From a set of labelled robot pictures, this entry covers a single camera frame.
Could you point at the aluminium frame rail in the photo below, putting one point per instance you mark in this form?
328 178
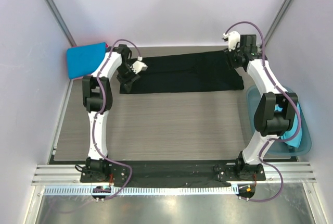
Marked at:
294 172

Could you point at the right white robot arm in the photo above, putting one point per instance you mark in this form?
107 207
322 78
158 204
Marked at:
275 112

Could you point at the white slotted cable duct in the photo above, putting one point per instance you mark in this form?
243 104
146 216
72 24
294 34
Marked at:
103 191

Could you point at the right aluminium corner post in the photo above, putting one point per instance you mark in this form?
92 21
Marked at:
286 4

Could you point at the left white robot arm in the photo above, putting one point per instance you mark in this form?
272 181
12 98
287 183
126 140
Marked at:
98 100

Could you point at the black t shirt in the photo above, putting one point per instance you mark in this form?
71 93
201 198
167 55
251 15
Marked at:
195 72

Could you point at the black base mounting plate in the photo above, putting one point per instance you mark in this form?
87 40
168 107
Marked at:
170 173

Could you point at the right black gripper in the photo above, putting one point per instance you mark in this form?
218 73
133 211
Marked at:
234 56

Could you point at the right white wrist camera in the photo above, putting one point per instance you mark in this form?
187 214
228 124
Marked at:
233 39

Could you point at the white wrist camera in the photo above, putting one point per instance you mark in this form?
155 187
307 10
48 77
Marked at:
233 39
138 65

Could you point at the aluminium corner post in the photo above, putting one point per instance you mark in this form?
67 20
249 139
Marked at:
286 4
59 19

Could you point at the folded blue t shirt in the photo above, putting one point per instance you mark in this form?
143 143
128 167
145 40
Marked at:
84 60

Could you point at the translucent blue plastic bin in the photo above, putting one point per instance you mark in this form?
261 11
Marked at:
299 146

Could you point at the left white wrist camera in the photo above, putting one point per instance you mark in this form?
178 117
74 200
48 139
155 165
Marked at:
138 65

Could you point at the left aluminium corner post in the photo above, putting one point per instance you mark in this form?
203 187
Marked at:
59 19

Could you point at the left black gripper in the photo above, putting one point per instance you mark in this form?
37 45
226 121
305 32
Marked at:
127 83

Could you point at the crumpled light blue t shirt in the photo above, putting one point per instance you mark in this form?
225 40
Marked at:
294 130

